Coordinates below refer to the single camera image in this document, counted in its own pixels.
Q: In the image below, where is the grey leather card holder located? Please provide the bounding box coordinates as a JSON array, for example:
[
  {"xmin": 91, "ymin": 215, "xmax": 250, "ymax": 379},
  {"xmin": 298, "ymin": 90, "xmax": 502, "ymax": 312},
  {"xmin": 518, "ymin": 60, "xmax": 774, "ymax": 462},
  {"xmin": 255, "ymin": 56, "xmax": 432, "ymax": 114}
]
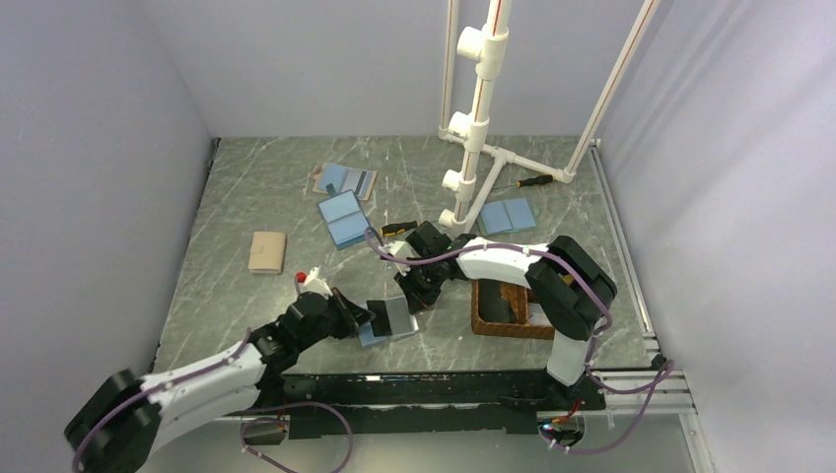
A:
[{"xmin": 359, "ymin": 296, "xmax": 419, "ymax": 348}]

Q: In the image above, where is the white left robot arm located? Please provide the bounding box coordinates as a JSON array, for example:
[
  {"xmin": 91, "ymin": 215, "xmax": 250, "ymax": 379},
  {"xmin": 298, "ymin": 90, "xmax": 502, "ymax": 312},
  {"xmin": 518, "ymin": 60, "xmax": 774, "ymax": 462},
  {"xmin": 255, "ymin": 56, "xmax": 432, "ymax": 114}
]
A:
[{"xmin": 64, "ymin": 289, "xmax": 376, "ymax": 472}]

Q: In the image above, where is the beige closed card holder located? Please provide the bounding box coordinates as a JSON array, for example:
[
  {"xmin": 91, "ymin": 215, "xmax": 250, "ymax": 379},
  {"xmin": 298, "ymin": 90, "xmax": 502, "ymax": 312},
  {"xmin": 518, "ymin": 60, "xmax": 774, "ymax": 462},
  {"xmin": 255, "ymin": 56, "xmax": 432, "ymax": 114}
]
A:
[{"xmin": 247, "ymin": 231, "xmax": 287, "ymax": 274}]

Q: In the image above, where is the black yellow screwdriver near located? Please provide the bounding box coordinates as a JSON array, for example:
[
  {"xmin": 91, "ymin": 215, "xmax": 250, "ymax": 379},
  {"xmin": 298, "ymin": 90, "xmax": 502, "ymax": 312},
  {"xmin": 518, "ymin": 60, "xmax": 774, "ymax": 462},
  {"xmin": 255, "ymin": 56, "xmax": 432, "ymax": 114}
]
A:
[{"xmin": 380, "ymin": 221, "xmax": 419, "ymax": 237}]

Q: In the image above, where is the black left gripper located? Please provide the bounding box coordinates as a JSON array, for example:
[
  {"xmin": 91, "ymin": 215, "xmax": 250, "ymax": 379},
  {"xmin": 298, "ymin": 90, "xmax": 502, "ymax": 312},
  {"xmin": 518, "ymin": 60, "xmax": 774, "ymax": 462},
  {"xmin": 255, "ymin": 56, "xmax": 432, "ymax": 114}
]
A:
[{"xmin": 297, "ymin": 286, "xmax": 375, "ymax": 352}]

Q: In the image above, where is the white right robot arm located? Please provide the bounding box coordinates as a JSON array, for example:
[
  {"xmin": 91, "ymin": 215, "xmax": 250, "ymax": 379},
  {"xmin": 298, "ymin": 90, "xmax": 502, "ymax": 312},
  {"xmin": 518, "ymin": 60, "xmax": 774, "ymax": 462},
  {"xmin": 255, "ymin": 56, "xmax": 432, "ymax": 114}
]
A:
[{"xmin": 367, "ymin": 222, "xmax": 617, "ymax": 409}]

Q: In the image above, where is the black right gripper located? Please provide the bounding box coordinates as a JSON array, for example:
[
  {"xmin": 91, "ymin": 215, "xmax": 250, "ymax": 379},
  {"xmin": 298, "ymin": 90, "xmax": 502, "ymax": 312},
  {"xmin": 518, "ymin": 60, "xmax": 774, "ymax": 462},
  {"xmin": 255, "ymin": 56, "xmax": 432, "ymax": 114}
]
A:
[{"xmin": 394, "ymin": 258, "xmax": 444, "ymax": 315}]

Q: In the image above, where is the black credit card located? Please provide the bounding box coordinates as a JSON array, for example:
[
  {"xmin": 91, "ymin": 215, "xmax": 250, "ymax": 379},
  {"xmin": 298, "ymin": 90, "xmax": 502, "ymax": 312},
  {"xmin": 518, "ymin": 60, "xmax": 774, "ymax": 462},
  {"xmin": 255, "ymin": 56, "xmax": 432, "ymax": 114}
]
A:
[{"xmin": 367, "ymin": 300, "xmax": 392, "ymax": 337}]

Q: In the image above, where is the blue card holder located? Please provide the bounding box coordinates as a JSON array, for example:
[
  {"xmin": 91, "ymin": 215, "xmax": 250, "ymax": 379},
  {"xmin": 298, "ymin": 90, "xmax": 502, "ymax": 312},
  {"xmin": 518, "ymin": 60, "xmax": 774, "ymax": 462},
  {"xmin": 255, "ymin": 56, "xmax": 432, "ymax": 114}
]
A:
[
  {"xmin": 317, "ymin": 190, "xmax": 370, "ymax": 250},
  {"xmin": 477, "ymin": 197, "xmax": 537, "ymax": 236}
]

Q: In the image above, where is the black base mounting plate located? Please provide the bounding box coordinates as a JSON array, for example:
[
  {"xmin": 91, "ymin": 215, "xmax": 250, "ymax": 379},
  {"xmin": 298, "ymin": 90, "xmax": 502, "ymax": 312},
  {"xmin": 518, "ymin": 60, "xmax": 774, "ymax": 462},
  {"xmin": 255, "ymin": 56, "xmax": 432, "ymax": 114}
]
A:
[{"xmin": 246, "ymin": 369, "xmax": 606, "ymax": 439}]

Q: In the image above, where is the tan card holder with cards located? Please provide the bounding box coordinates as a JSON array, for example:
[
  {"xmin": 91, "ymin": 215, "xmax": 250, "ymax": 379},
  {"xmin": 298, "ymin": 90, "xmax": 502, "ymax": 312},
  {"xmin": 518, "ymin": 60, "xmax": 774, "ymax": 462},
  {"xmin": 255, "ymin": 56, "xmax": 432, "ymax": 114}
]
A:
[{"xmin": 313, "ymin": 163, "xmax": 378, "ymax": 201}]

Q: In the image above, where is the aluminium extrusion rail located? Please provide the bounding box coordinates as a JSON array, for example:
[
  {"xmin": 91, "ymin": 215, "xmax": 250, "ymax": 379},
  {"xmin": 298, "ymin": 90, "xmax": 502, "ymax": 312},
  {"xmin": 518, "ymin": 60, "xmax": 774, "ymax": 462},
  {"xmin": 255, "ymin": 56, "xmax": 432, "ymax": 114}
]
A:
[{"xmin": 104, "ymin": 372, "xmax": 694, "ymax": 473}]

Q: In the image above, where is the brown woven basket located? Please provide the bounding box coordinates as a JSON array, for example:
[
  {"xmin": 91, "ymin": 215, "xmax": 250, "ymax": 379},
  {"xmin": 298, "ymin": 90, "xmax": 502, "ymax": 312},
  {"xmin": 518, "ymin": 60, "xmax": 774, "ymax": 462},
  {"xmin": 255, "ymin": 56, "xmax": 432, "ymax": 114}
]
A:
[{"xmin": 471, "ymin": 279, "xmax": 555, "ymax": 340}]

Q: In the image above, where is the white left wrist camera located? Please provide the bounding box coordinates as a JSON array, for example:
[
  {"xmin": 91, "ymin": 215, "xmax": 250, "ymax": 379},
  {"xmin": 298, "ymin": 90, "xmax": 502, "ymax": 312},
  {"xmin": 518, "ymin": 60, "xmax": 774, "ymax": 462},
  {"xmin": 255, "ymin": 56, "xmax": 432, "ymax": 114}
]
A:
[{"xmin": 294, "ymin": 266, "xmax": 331, "ymax": 297}]

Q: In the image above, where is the right side aluminium rail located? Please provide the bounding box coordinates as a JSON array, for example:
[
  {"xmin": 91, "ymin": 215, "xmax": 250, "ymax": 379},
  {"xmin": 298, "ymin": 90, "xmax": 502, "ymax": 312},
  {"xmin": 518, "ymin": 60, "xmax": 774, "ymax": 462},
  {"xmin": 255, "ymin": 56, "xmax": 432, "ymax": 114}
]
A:
[{"xmin": 587, "ymin": 145, "xmax": 662, "ymax": 362}]

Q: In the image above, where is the blue card holder on green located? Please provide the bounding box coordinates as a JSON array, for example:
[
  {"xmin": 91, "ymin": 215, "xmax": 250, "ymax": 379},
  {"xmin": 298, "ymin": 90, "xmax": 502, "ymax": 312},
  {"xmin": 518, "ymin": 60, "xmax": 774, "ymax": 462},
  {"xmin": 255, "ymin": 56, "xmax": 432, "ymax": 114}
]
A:
[{"xmin": 477, "ymin": 197, "xmax": 537, "ymax": 236}]

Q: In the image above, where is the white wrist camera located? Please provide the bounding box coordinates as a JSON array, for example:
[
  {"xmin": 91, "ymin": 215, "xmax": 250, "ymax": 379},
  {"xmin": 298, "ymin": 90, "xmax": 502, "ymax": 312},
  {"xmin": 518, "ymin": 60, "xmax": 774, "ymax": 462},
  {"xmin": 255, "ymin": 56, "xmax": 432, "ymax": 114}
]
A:
[
  {"xmin": 294, "ymin": 266, "xmax": 331, "ymax": 297},
  {"xmin": 383, "ymin": 240, "xmax": 414, "ymax": 265}
]

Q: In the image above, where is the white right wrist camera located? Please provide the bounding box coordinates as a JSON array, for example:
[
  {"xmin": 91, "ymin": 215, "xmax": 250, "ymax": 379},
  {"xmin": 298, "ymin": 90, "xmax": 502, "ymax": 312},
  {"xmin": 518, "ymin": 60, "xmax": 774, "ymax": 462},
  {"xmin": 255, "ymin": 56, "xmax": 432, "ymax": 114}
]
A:
[{"xmin": 383, "ymin": 240, "xmax": 414, "ymax": 265}]

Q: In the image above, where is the black orange screwdriver far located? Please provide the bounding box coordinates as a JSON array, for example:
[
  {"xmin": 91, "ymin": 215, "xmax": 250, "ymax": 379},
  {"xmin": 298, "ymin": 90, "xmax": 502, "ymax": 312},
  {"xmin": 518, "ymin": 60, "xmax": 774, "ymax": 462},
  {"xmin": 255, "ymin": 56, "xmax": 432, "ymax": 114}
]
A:
[{"xmin": 495, "ymin": 174, "xmax": 554, "ymax": 189}]

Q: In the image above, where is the white PVC pipe frame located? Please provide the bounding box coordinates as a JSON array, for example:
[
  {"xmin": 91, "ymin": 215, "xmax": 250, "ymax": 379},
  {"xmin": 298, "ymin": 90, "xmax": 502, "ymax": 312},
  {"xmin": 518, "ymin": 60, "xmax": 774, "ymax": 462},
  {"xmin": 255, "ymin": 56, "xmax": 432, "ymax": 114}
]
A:
[{"xmin": 438, "ymin": 1, "xmax": 662, "ymax": 235}]

